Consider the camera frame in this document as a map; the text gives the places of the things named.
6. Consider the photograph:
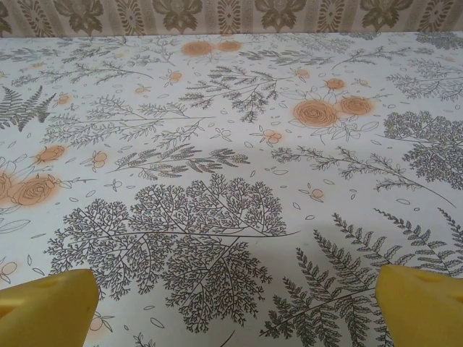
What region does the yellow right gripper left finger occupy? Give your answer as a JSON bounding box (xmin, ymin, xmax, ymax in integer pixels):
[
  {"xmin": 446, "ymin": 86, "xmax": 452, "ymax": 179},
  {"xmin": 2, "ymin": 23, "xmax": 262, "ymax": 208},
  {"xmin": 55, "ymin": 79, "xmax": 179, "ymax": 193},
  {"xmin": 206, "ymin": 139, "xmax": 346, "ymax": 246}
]
[{"xmin": 0, "ymin": 268, "xmax": 100, "ymax": 347}]

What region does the floral printed tablecloth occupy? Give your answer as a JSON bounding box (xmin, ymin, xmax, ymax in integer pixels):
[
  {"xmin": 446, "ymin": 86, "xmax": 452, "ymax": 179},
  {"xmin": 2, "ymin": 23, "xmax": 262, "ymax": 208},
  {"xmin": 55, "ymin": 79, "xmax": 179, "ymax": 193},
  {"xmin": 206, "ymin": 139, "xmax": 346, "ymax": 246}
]
[{"xmin": 0, "ymin": 31, "xmax": 463, "ymax": 347}]

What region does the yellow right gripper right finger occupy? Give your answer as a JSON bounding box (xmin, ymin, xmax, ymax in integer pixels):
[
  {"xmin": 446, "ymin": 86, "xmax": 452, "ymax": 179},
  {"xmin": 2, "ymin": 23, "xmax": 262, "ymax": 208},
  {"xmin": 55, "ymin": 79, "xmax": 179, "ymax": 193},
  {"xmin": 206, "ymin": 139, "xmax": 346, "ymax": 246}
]
[{"xmin": 377, "ymin": 265, "xmax": 463, "ymax": 347}]

